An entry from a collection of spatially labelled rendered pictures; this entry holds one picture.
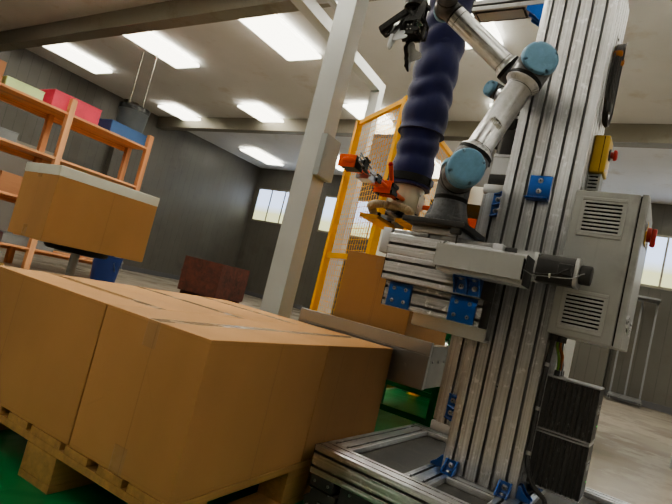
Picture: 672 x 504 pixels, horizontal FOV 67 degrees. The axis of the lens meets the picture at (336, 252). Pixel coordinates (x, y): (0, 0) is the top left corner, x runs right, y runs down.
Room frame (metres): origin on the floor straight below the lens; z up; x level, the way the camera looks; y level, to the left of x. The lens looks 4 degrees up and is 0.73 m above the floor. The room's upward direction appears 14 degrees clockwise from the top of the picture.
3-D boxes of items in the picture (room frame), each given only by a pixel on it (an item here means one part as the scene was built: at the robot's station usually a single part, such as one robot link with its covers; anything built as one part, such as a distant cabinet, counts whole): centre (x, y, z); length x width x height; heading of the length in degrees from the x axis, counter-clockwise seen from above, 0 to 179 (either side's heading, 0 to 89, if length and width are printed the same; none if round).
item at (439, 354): (3.29, -1.07, 0.50); 2.31 x 0.05 x 0.19; 150
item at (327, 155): (3.54, 0.22, 1.62); 0.20 x 0.05 x 0.30; 150
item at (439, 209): (1.76, -0.35, 1.09); 0.15 x 0.15 x 0.10
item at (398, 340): (2.44, -0.21, 0.58); 0.70 x 0.03 x 0.06; 60
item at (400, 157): (2.53, -0.28, 1.84); 0.22 x 0.22 x 1.04
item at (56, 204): (2.96, 1.45, 0.82); 0.60 x 0.40 x 0.40; 144
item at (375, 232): (3.67, -0.08, 1.05); 0.87 x 0.10 x 2.10; 22
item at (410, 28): (1.64, -0.07, 1.66); 0.09 x 0.08 x 0.12; 56
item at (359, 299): (2.74, -0.39, 0.75); 0.60 x 0.40 x 0.40; 148
